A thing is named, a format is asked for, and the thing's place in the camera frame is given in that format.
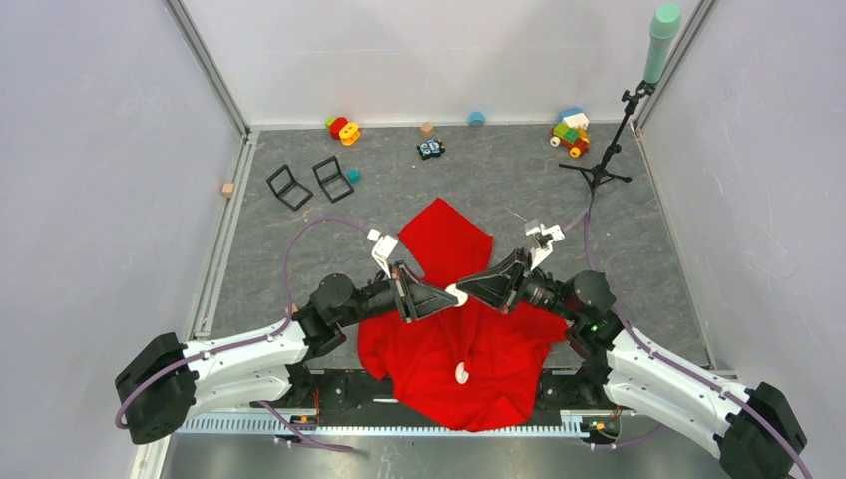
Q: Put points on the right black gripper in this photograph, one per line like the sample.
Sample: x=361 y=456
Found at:
x=502 y=283

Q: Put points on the brown wooden cube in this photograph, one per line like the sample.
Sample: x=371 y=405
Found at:
x=426 y=131

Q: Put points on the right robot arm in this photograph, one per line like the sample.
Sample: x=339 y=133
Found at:
x=751 y=431

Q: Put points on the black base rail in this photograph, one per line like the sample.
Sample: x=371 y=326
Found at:
x=353 y=397

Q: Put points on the red yellow green toy blocks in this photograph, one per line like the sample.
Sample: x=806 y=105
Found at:
x=343 y=130

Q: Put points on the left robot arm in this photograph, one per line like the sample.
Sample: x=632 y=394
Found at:
x=170 y=381

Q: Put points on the teal cube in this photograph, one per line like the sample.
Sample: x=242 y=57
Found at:
x=354 y=176

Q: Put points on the black display case left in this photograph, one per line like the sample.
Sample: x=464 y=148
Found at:
x=286 y=188

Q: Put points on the blue cylinder block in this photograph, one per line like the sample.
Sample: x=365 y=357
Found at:
x=476 y=119

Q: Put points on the round orange brooch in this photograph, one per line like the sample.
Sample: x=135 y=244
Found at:
x=461 y=374

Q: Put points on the red t-shirt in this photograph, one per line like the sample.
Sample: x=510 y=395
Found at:
x=503 y=354

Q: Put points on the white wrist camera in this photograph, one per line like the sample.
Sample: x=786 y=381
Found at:
x=384 y=246
x=542 y=239

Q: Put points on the black display case right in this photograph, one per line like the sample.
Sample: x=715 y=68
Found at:
x=332 y=180

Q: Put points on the round dark brooch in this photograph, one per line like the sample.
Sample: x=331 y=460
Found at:
x=459 y=296

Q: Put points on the colourful brick toy car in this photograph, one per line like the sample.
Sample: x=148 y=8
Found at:
x=571 y=132

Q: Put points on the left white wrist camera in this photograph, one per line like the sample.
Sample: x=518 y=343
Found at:
x=384 y=246

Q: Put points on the green microphone on tripod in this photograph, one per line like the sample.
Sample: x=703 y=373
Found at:
x=664 y=25

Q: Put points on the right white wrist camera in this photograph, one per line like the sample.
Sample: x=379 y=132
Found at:
x=542 y=239

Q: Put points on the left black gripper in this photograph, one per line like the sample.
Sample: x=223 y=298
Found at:
x=414 y=297

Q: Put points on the black display case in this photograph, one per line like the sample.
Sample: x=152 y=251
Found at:
x=286 y=188
x=332 y=180

